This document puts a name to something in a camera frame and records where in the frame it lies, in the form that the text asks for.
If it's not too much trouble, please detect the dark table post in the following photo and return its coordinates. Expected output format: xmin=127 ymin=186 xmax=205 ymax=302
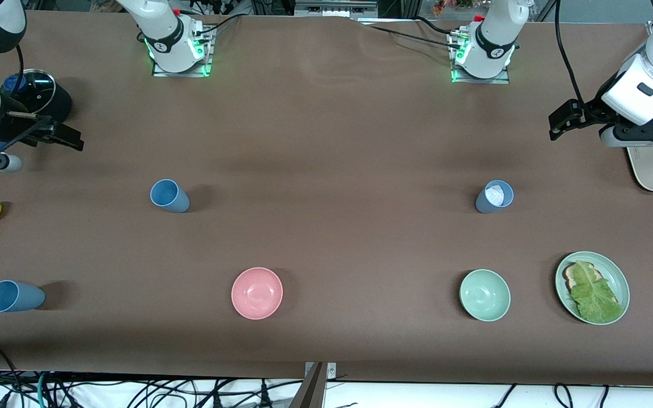
xmin=288 ymin=363 xmax=327 ymax=408

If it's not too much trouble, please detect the glass lid with blue knob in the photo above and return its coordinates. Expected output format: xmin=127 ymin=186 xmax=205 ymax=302
xmin=0 ymin=69 xmax=57 ymax=117

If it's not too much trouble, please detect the brown table cover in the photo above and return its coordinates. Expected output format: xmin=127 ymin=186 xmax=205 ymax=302
xmin=0 ymin=10 xmax=653 ymax=387

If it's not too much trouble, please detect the black base cable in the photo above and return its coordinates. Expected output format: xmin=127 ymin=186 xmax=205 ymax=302
xmin=367 ymin=17 xmax=462 ymax=50
xmin=193 ymin=14 xmax=242 ymax=43

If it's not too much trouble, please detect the green lettuce leaf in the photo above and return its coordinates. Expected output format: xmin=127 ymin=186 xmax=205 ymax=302
xmin=570 ymin=261 xmax=624 ymax=324

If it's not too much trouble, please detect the toast slice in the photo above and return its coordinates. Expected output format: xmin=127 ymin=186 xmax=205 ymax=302
xmin=563 ymin=262 xmax=620 ymax=305

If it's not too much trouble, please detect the blue cup with paper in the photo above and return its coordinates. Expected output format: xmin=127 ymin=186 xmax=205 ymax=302
xmin=475 ymin=180 xmax=514 ymax=214

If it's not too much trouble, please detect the metal table edge bracket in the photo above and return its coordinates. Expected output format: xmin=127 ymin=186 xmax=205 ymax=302
xmin=304 ymin=362 xmax=337 ymax=379

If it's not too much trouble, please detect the mint green bowl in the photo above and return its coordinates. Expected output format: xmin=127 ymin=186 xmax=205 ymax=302
xmin=459 ymin=269 xmax=511 ymax=322

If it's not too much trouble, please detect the pink bowl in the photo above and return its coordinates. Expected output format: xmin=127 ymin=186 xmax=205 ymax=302
xmin=231 ymin=267 xmax=283 ymax=320

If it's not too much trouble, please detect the grey metal frame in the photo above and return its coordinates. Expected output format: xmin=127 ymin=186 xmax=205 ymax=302
xmin=294 ymin=0 xmax=378 ymax=19

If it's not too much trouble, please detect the green plate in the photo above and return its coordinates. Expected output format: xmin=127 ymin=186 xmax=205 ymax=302
xmin=555 ymin=251 xmax=630 ymax=325

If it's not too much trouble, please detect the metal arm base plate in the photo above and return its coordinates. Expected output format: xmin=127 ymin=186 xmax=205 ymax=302
xmin=152 ymin=23 xmax=214 ymax=78
xmin=450 ymin=28 xmax=510 ymax=84

